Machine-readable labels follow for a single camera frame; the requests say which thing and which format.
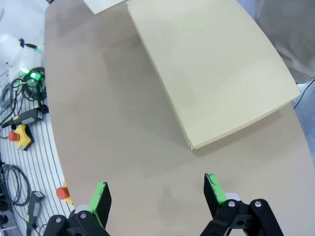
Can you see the white slotted mounting plate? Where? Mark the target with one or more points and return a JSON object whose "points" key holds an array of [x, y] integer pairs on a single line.
{"points": [[46, 157]]}

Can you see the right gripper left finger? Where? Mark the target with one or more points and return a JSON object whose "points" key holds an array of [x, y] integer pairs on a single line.
{"points": [[98, 209]]}

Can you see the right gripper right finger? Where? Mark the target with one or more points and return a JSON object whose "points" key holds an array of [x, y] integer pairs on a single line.
{"points": [[221, 214]]}

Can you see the yellow emergency stop button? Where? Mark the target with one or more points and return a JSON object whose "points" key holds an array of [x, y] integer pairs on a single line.
{"points": [[62, 193], [23, 137]]}

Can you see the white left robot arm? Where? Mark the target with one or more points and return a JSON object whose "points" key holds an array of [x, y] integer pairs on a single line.
{"points": [[12, 51]]}

